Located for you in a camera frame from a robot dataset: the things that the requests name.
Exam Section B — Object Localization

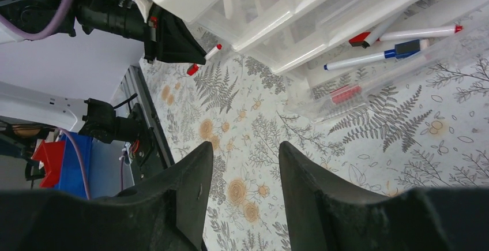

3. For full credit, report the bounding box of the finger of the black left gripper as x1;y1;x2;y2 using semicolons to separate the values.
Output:
157;6;206;65

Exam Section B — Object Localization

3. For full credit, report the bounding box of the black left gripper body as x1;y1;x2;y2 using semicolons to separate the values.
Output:
144;4;161;63

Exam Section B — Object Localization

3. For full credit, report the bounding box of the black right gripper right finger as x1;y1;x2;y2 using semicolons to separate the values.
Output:
279;141;488;250

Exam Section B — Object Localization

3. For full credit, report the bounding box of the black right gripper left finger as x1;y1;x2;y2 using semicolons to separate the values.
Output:
1;141;213;250

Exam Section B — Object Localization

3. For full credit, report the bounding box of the dark red capped marker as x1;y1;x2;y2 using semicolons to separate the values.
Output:
186;44;223;77

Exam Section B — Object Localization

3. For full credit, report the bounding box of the white plastic drawer organizer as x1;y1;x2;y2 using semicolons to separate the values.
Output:
135;0;488;122

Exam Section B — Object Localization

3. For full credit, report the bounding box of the blue capped marker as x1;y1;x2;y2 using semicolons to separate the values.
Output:
324;39;430;70

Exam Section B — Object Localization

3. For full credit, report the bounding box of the red marker pen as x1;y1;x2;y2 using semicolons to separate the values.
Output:
348;24;464;48

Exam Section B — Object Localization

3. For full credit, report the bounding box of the blue plastic bin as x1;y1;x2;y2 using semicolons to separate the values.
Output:
54;132;93;199

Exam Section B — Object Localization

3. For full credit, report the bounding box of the red plastic bin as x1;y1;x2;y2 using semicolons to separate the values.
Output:
32;140;65;188

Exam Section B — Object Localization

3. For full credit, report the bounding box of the floral patterned table mat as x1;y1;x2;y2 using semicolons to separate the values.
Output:
139;8;489;251

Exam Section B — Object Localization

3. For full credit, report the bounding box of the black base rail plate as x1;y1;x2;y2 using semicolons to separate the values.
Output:
122;66;175;183

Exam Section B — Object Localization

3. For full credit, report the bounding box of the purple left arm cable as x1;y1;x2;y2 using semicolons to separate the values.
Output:
0;0;92;200

